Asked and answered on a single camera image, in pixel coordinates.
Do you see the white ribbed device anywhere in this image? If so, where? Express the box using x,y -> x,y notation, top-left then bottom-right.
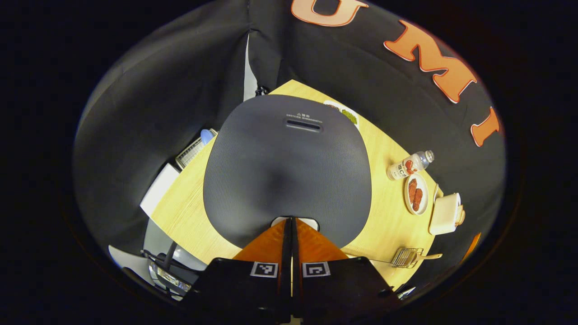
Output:
175,129 -> 218,170

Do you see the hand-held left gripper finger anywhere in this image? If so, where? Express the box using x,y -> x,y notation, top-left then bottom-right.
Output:
291,218 -> 402,324
181,219 -> 292,324

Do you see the white flat board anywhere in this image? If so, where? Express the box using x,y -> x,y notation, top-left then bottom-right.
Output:
140,163 -> 181,217

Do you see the white round plate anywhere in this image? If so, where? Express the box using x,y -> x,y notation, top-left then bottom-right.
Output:
404,173 -> 429,215

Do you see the white divided grain dish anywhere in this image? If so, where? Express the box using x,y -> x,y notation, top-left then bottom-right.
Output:
323,100 -> 360,131

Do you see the metal wire chopstick holder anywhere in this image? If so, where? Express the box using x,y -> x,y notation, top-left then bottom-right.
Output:
391,247 -> 425,269

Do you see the black backdrop cloth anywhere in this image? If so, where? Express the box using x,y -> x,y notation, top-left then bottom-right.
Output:
75,0 -> 506,289

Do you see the dark grey rice cooker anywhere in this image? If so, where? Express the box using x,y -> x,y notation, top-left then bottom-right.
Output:
203,94 -> 372,250

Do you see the white toaster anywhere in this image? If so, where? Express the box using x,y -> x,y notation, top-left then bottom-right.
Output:
429,193 -> 466,236

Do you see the clear drink bottle red label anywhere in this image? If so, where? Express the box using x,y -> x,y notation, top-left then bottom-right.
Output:
387,150 -> 435,181

